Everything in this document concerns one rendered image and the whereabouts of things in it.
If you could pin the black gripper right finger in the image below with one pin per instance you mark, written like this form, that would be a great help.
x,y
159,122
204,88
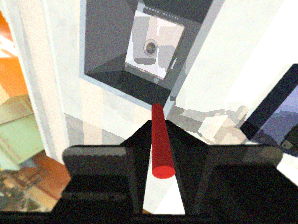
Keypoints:
x,y
194,161

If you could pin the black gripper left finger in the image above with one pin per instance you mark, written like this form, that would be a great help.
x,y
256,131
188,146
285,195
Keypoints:
x,y
130,158

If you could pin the red peg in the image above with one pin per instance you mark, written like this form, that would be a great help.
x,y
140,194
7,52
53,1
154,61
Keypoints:
x,y
162,161

